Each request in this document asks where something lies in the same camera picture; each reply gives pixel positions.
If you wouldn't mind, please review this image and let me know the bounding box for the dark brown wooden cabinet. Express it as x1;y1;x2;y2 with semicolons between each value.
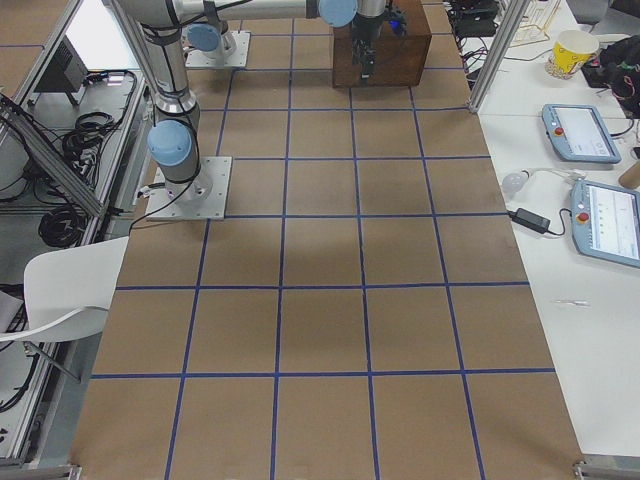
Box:
332;1;432;88

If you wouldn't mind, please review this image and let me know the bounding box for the yellow popcorn paper cup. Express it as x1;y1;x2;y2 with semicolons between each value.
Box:
545;30;600;79

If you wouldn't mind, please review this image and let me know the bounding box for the white light bulb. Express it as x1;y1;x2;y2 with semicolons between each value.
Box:
501;170;531;196

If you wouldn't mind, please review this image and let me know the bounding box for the upper blue teach pendant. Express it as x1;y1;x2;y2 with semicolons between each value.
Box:
541;104;622;164

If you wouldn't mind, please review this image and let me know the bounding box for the blue teach pendant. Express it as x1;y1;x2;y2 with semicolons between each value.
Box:
570;180;639;268
541;104;622;164

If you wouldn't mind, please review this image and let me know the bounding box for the black power adapter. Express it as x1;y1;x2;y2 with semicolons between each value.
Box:
508;208;550;234

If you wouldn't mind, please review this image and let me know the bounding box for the black electronics box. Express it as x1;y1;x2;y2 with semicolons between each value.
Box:
35;36;89;106

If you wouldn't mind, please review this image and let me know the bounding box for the cardboard tube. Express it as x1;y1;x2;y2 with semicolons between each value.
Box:
618;162;640;190

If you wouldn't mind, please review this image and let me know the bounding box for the lower blue teach pendant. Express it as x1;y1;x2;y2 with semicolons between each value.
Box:
570;180;639;268

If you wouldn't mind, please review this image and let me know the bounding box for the white plastic chair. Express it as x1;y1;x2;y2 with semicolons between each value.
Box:
0;235;130;384

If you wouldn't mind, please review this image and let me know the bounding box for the aluminium frame post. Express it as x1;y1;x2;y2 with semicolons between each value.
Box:
468;0;528;113

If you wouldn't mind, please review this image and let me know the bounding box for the gold wire rack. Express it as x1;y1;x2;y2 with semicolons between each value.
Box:
511;0;560;47

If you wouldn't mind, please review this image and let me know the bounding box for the black bag with wires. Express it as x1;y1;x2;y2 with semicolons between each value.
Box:
581;35;639;118

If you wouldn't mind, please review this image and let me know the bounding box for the black cable coil upper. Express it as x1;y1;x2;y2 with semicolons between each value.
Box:
62;111;117;176

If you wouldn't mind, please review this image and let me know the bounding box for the black cable coil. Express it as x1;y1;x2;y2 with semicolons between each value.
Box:
62;111;117;176
38;205;89;250

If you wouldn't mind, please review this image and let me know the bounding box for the black cable coil lower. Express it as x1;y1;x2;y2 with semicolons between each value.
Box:
38;205;89;250

